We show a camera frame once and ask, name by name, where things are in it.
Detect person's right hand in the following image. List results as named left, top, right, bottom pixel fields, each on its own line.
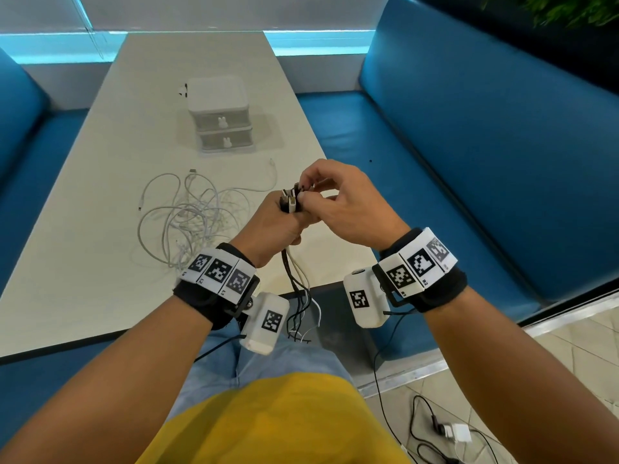
left=297, top=159, right=413, bottom=253

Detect blue jeans legs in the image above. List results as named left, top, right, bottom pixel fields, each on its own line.
left=166, top=321, right=357, bottom=421

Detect green plant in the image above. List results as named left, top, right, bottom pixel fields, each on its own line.
left=482, top=0, right=619, bottom=28

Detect blue sofa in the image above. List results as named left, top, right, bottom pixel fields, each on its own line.
left=295, top=0, right=619, bottom=364
left=0, top=46, right=117, bottom=445

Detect person's right forearm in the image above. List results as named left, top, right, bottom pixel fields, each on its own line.
left=423, top=284, right=619, bottom=464

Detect tangle of white cables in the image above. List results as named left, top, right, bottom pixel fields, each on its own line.
left=136, top=158, right=279, bottom=272

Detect white charger on floor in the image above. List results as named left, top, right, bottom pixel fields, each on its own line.
left=371, top=307, right=502, bottom=464

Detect white roller blind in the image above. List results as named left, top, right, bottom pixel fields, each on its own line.
left=79, top=0, right=393, bottom=34
left=0, top=0, right=92, bottom=35

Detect white power adapter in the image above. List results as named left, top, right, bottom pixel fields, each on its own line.
left=442, top=422, right=473, bottom=445

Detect yellow shirt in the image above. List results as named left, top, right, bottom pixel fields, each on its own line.
left=135, top=371, right=412, bottom=464

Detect black camera cable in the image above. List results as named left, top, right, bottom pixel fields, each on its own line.
left=193, top=333, right=248, bottom=365

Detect person's left forearm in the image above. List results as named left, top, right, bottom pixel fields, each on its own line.
left=0, top=295, right=213, bottom=464

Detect black USB cable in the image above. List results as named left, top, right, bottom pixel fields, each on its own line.
left=279, top=186, right=315, bottom=343
left=285, top=182, right=313, bottom=343

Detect black marker wristband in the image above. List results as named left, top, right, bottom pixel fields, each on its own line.
left=172, top=242, right=262, bottom=331
left=371, top=227, right=469, bottom=314

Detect person's left hand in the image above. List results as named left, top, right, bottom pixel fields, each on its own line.
left=230, top=190, right=321, bottom=269

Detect white mini drawer box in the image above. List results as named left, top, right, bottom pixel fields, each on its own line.
left=185, top=75, right=255, bottom=153

